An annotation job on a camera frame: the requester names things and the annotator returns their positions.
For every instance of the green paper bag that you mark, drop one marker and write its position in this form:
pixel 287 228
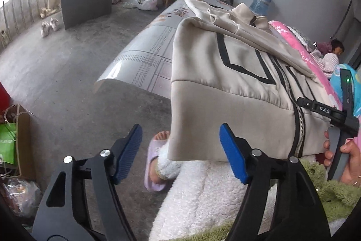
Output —
pixel 7 142

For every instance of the dark grey cabinet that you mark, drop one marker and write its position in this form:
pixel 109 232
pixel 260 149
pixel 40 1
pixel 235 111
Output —
pixel 84 3

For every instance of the clear plastic bag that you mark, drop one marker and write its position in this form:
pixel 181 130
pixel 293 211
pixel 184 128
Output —
pixel 19 198

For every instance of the person's foot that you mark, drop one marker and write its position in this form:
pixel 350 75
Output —
pixel 162 138

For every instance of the purple slipper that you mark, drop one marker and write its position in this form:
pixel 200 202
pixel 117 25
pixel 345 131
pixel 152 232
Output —
pixel 151 176

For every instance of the purple cloth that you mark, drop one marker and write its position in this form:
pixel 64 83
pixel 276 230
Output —
pixel 321 47

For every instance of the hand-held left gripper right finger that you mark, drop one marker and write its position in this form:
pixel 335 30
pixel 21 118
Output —
pixel 232 153

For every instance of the metal window railing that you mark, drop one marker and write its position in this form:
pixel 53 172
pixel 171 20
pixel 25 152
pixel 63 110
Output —
pixel 28 3

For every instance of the pink floral blanket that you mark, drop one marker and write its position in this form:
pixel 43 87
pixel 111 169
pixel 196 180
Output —
pixel 283 32

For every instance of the white shoe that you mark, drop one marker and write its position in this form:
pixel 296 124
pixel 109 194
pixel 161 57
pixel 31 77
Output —
pixel 54 24
pixel 45 29

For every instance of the pair of beige slippers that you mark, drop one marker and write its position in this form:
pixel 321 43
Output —
pixel 46 13

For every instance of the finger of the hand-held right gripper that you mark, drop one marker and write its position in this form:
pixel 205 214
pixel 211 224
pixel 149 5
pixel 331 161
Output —
pixel 307 104

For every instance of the beige zip jacket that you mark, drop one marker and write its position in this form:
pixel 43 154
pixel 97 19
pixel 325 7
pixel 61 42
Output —
pixel 225 105

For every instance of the grey lace-edged pillow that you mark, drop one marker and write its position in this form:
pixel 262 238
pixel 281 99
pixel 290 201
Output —
pixel 300 36

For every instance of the blue water jug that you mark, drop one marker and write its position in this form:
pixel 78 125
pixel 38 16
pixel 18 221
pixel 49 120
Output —
pixel 261 2

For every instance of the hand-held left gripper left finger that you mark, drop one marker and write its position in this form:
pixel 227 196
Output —
pixel 127 156

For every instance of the white and green fleece robe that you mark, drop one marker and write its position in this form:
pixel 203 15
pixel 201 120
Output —
pixel 203 195

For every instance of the red paper bag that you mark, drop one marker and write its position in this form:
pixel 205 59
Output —
pixel 3 94

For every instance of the person's right hand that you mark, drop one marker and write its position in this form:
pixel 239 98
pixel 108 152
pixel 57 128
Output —
pixel 352 162

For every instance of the table with checked plastic cover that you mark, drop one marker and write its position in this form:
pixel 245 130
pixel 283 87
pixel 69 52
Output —
pixel 146 60

